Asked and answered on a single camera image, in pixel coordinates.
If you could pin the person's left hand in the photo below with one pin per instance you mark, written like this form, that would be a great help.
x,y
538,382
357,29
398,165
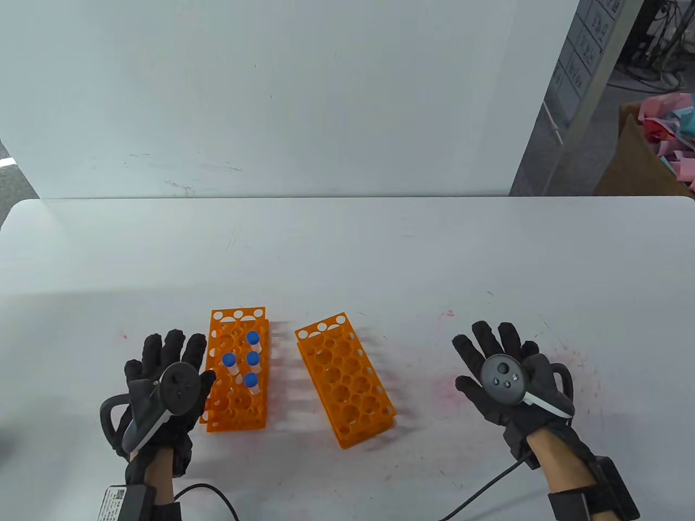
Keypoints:
x,y
174,347

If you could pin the person's right hand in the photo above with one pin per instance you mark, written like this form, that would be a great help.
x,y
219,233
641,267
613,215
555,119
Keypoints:
x,y
510,342

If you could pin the blue-capped clear test tube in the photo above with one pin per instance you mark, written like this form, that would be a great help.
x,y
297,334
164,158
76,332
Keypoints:
x,y
252,358
252,338
250,380
228,359

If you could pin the orange test tube rack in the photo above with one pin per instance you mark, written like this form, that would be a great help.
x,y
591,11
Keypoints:
x,y
365,431
237,426

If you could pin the person's left forearm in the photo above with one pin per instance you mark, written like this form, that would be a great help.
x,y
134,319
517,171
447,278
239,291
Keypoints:
x,y
160,477

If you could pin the person's right forearm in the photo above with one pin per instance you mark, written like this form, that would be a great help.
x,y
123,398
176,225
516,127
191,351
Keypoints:
x,y
559,467

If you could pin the grey right hand controller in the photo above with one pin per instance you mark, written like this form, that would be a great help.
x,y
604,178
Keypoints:
x,y
504,382

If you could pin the grey hand controller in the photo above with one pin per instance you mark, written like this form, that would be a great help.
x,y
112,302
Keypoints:
x,y
504,382
182,388

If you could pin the grey left hand controller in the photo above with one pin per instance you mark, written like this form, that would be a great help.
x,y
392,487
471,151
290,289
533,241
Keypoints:
x,y
182,388

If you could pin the brown cardboard box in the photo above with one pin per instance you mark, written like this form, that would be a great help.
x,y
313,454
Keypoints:
x,y
630,168

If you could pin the white backdrop board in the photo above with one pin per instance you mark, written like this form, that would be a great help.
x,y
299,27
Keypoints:
x,y
271,97

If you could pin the pile of pink paper scraps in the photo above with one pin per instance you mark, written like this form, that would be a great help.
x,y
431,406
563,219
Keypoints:
x,y
662,116

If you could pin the grey partition with paper labels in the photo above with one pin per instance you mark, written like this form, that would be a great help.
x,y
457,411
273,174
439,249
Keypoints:
x,y
570,70

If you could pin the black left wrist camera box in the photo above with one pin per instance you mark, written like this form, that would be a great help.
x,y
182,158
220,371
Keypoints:
x,y
138,502

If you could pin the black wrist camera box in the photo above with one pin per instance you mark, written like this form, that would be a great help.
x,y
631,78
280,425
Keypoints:
x,y
138,502
613,488

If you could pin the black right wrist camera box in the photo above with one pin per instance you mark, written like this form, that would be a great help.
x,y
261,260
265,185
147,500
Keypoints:
x,y
613,488

